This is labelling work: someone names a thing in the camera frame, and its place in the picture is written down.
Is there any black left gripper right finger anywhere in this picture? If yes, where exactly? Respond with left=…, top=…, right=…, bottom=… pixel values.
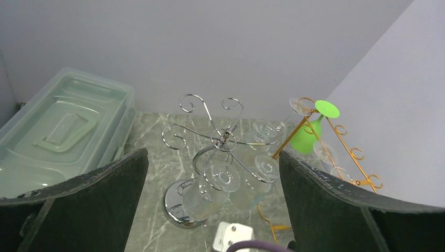
left=279, top=151, right=444, bottom=251

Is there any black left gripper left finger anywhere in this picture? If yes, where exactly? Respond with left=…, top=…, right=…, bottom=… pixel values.
left=1, top=148, right=149, bottom=251

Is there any clear wine glass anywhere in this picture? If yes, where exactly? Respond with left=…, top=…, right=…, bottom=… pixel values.
left=303, top=141, right=338, bottom=169
left=275, top=97, right=311, bottom=141
left=330, top=166, right=356, bottom=185

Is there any green plastic wine glass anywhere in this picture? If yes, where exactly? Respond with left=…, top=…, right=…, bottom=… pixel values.
left=290, top=100, right=340, bottom=154

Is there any clear ribbed glass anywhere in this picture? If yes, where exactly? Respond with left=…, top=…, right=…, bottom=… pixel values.
left=241, top=120, right=277, bottom=152
left=182, top=163, right=241, bottom=221
left=229, top=155, right=279, bottom=211

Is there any translucent green storage box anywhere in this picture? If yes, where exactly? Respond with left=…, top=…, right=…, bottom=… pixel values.
left=1, top=68, right=136, bottom=198

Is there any gold wire glass rack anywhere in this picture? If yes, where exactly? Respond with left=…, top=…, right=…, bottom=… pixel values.
left=257, top=97, right=384, bottom=244

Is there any chrome wire glass rack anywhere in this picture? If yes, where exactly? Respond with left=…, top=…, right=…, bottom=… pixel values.
left=163, top=115, right=268, bottom=229

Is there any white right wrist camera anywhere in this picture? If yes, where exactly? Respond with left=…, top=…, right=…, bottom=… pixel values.
left=211, top=222, right=254, bottom=251

